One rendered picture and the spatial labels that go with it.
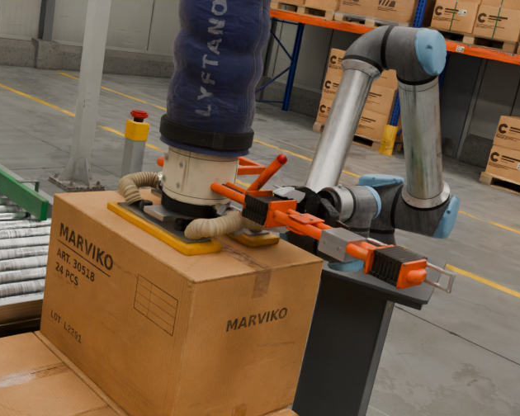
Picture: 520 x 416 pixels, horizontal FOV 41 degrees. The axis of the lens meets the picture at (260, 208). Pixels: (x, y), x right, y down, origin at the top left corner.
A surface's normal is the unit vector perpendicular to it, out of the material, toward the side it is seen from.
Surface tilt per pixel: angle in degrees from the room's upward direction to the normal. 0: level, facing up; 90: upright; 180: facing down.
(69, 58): 90
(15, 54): 90
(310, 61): 90
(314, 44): 90
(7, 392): 0
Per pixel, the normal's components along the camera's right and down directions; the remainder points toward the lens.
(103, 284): -0.72, 0.06
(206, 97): 0.12, -0.01
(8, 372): 0.18, -0.95
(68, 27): 0.73, 0.31
